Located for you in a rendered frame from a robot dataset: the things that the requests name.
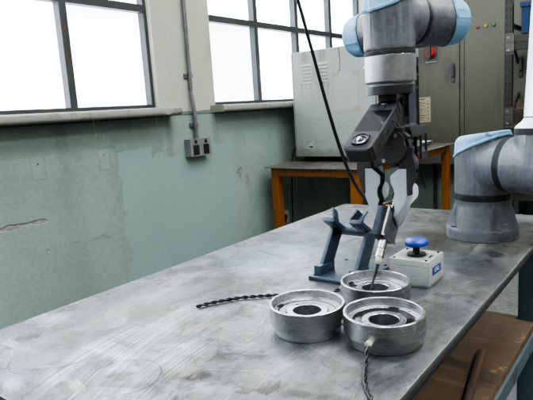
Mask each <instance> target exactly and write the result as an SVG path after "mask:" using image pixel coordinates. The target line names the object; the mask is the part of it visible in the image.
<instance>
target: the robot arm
mask: <svg viewBox="0 0 533 400"><path fill-rule="evenodd" d="M465 1H466V0H362V9H361V13H359V14H358V15H357V16H354V17H351V18H350V19H349V20H347V22H346V23H345V25H344V27H343V33H342V38H343V45H344V46H345V49H346V50H347V51H348V52H349V53H350V54H351V55H353V56H355V57H364V62H365V66H364V67H363V70H364V71H365V83H366V85H370V87H367V88H366V96H375V95H377V96H378V104H373V105H370V107H369V108H368V110H367V111H366V112H365V114H364V116H363V117H362V119H361V121H360V122H359V123H358V125H357V126H356V128H355V130H354V131H353V133H352V134H351V135H350V137H349V138H348V140H347V142H346V144H345V145H344V146H343V149H344V151H345V154H346V157H347V161H348V162H357V172H358V176H359V180H360V183H361V186H362V190H363V193H364V194H365V196H366V200H367V201H368V204H369V206H370V208H371V210H372V212H373V214H374V216H375V217H376V213H377V210H378V206H383V205H382V204H383V201H384V200H385V199H386V198H387V196H388V194H389V184H388V183H387V182H386V181H385V174H384V171H383V166H382V164H383V163H390V164H391V166H392V167H399V169H397V170H396V171H395V172H394V173H393V174H392V175H391V176H390V183H391V186H392V188H393V191H394V196H393V205H394V211H393V219H394V221H395V223H396V226H397V227H400V226H401V225H402V223H403V222H404V220H405V218H406V217H407V215H408V211H409V208H410V205H411V204H412V203H413V202H414V200H415V199H416V198H417V196H418V193H419V191H418V186H417V185H416V184H415V181H416V177H417V175H418V171H419V160H418V159H417V153H418V152H420V159H423V158H427V157H428V127H427V125H418V124H417V123H416V87H415V84H412V82H414V81H416V48H423V47H428V46H439V47H445V46H447V45H453V44H457V43H458V42H460V41H461V40H462V39H463V38H464V37H465V36H466V34H467V33H468V31H469V29H470V24H471V12H470V8H469V7H468V5H467V4H466V3H465ZM422 134H424V147H425V151H423V149H422ZM417 137H420V146H417ZM453 157H454V205H453V208H452V211H451V215H450V217H449V220H448V222H447V236H448V237H449V238H451V239H453V240H458V241H462V242H467V243H475V244H499V243H506V242H510V241H514V240H517V239H518V238H519V237H520V227H519V224H518V221H517V219H516V215H515V213H514V210H513V208H512V203H511V193H518V194H533V0H531V20H530V31H529V43H528V55H527V78H526V89H525V101H524V113H523V120H522V121H521V122H520V123H519V124H518V125H517V126H515V129H514V136H513V134H512V131H511V130H510V129H506V130H500V131H493V132H487V133H477V134H471V135H466V136H461V137H459V138H458V139H457V140H456V141H455V143H454V155H453Z"/></svg>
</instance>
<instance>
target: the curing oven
mask: <svg viewBox="0 0 533 400"><path fill-rule="evenodd" d="M314 53H315V57H316V61H317V65H318V68H319V71H320V77H321V79H322V83H323V85H324V91H325V94H326V97H327V100H328V105H329V108H330V111H331V114H332V119H333V121H334V125H335V127H336V132H337V135H338V138H339V142H340V144H341V147H342V149H343V146H344V145H345V144H346V142H347V140H348V138H349V137H350V135H351V134H352V133H353V131H354V130H355V128H356V126H357V125H358V123H359V122H360V121H361V119H362V117H363V116H364V114H365V112H366V111H367V110H368V108H369V107H370V105H373V104H378V96H377V95H375V96H366V88H367V87H370V85H366V83H365V71H364V70H363V67H364V66H365V62H364V57H355V56H353V55H351V54H350V53H349V52H348V51H347V50H346V49H345V46H339V47H334V48H323V49H317V50H314ZM291 67H292V81H293V110H294V124H295V139H296V153H297V156H304V161H310V158H309V157H310V156H341V155H340V153H339V149H338V146H337V143H336V139H335V137H334V134H333V131H332V127H331V124H330V121H329V118H328V113H327V110H326V107H325V104H324V99H323V96H322V93H321V89H320V84H319V82H318V78H317V75H316V70H315V67H314V64H313V58H312V56H311V52H310V51H305V52H295V53H291ZM412 84H415V87H416V123H417V124H418V125H419V124H420V107H419V57H418V48H416V81H414V82H412ZM343 154H344V156H346V154H345V151H344V149H343Z"/></svg>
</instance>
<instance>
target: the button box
mask: <svg viewBox="0 0 533 400"><path fill-rule="evenodd" d="M389 270H390V271H396V272H400V273H402V274H404V275H407V276H408V277H409V278H410V279H411V287H421V288H427V289H430V288H431V287H432V286H433V285H435V284H436V283H437V282H438V281H439V280H440V279H441V278H443V252H435V251H428V250H420V253H412V248H404V249H402V250H401V251H399V252H398V253H396V254H395V255H393V256H391V257H389Z"/></svg>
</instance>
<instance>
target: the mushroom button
mask: <svg viewBox="0 0 533 400"><path fill-rule="evenodd" d="M404 243H405V246H407V247H411V248H412V253H420V248H422V247H426V246H428V240H427V239H426V238H423V237H409V238H407V239H405V241H404Z"/></svg>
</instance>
